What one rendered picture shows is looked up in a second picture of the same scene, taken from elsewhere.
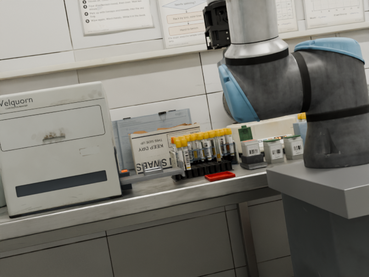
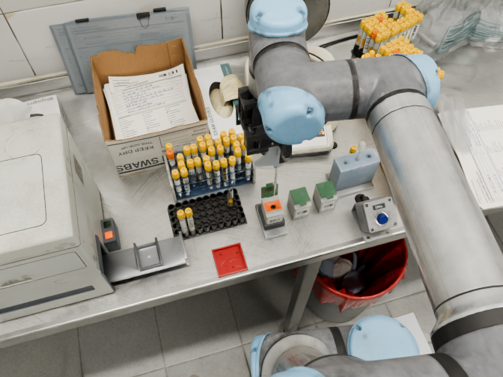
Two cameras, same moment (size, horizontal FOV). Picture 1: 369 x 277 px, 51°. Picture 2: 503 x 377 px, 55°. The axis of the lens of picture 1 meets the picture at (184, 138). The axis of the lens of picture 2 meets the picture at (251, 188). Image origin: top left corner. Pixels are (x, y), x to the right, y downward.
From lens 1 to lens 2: 104 cm
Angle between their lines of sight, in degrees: 57
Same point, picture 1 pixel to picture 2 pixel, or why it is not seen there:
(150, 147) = (135, 149)
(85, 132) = (59, 271)
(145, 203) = (144, 306)
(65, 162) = (37, 291)
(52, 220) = (39, 334)
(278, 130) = not seen: hidden behind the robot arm
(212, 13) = (255, 112)
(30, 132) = not seen: outside the picture
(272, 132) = not seen: hidden behind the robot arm
